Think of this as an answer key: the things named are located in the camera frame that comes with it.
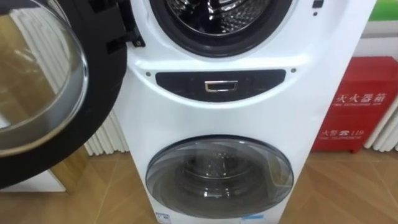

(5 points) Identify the white ribbed wall panel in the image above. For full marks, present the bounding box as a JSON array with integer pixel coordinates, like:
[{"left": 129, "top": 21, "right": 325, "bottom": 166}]
[
  {"left": 83, "top": 109, "right": 130, "bottom": 157},
  {"left": 363, "top": 95, "right": 398, "bottom": 152}
]

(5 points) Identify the white stacked washing machine tower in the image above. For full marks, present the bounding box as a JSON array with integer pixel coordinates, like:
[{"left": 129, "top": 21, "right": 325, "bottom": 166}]
[{"left": 112, "top": 0, "right": 378, "bottom": 224}]

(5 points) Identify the red fire extinguisher box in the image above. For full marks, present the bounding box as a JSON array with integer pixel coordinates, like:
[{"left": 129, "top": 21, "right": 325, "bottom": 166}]
[{"left": 311, "top": 56, "right": 398, "bottom": 154}]

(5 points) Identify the green wall poster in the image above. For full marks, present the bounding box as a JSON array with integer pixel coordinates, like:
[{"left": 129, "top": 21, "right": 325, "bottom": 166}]
[{"left": 368, "top": 0, "right": 398, "bottom": 22}]

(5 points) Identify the white cabinet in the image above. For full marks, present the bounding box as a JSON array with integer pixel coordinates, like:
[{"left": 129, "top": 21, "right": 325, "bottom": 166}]
[{"left": 0, "top": 169, "right": 67, "bottom": 193}]

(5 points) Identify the open black round washer door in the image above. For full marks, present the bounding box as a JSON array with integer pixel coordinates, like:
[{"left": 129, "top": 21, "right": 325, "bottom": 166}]
[{"left": 0, "top": 0, "right": 146, "bottom": 190}]

